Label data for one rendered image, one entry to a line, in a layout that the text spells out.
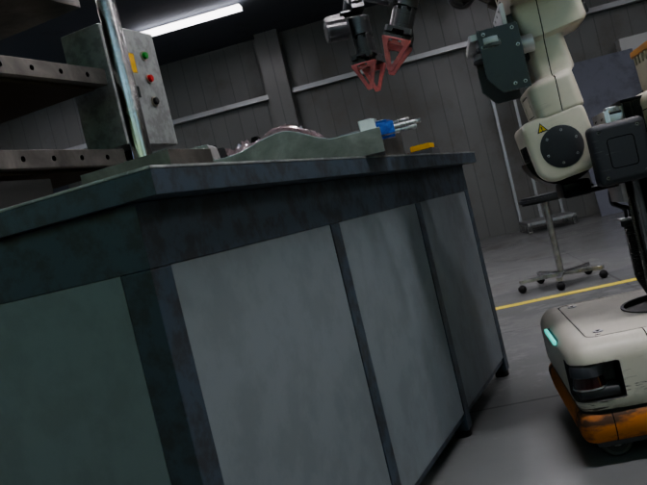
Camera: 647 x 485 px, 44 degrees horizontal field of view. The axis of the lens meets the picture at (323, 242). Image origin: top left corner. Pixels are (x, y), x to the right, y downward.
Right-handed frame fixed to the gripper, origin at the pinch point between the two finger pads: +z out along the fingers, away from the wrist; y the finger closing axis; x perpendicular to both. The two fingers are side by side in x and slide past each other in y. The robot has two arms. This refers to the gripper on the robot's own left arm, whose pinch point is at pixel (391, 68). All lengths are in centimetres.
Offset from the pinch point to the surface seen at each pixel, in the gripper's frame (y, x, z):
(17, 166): 2, -87, 43
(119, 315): 91, -21, 52
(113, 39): -42, -88, 2
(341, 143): 16.3, -5.8, 20.3
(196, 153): 46, -28, 29
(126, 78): -42, -82, 12
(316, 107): -840, -157, -53
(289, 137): 16.8, -17.4, 21.3
